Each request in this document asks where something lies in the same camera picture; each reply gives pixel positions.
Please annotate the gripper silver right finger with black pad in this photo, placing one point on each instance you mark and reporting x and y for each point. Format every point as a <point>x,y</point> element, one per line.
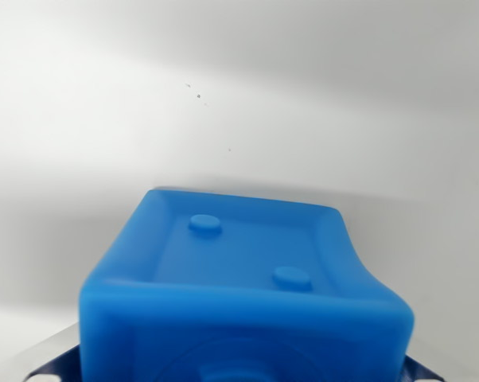
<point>416,372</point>

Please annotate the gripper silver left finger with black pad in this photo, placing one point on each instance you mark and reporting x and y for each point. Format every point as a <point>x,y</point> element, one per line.
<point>60,358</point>

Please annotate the blue rubber cube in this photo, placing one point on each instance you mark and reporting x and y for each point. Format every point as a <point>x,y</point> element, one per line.
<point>243,310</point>

